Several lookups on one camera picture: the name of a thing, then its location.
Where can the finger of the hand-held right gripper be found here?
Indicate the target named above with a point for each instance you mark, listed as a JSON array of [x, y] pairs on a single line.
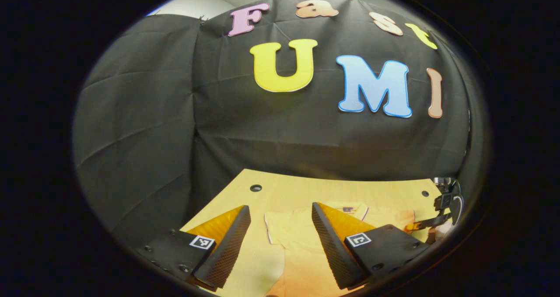
[[431, 222]]

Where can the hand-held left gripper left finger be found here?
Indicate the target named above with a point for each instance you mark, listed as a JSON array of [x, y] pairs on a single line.
[[227, 249]]

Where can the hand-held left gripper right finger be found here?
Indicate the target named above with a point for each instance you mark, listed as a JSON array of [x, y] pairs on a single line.
[[332, 249]]

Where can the orange T-shirt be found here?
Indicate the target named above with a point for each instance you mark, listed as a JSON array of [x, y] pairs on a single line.
[[297, 244]]

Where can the black backdrop cloth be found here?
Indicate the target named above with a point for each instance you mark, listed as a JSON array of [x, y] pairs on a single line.
[[175, 113]]

